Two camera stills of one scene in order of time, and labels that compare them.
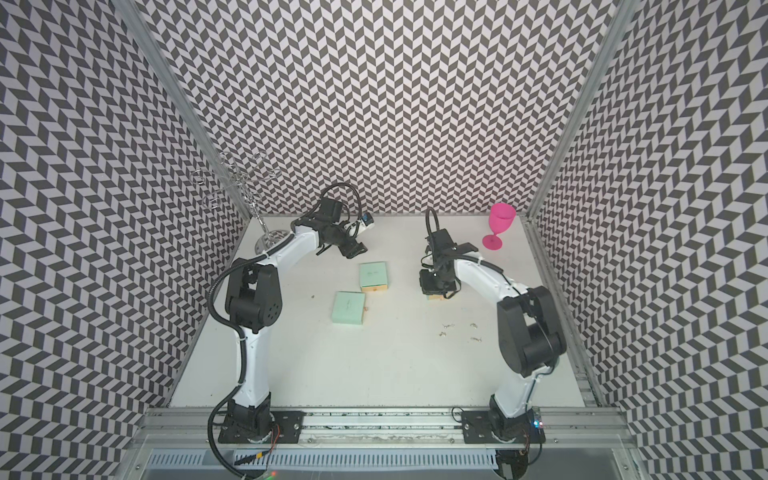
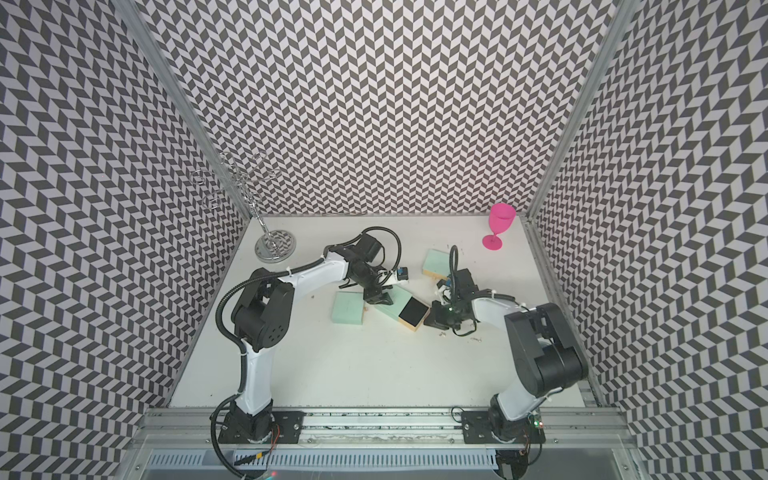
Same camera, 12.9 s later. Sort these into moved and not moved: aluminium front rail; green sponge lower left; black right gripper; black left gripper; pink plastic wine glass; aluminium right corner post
Moved: black right gripper; black left gripper
Not moved: green sponge lower left; pink plastic wine glass; aluminium front rail; aluminium right corner post
